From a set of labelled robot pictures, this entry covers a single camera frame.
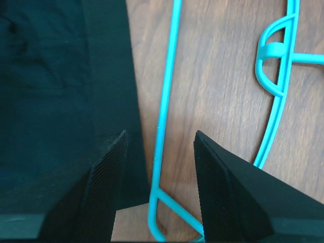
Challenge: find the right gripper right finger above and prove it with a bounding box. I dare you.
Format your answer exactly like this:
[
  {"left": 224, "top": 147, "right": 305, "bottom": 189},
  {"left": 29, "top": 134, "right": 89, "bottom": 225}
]
[{"left": 194, "top": 131, "right": 323, "bottom": 242}]

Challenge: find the teal plastic hanger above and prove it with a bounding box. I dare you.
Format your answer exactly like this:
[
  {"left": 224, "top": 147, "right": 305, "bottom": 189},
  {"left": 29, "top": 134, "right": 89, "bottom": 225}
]
[{"left": 148, "top": 1, "right": 323, "bottom": 242}]

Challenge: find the black underwear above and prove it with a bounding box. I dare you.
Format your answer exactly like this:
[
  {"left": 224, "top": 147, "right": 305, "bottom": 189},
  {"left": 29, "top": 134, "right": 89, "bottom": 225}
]
[{"left": 1, "top": 1, "right": 150, "bottom": 242}]

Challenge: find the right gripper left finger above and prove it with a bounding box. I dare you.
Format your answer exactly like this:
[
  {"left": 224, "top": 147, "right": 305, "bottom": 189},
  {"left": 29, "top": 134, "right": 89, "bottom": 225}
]
[{"left": 37, "top": 130, "right": 129, "bottom": 240}]

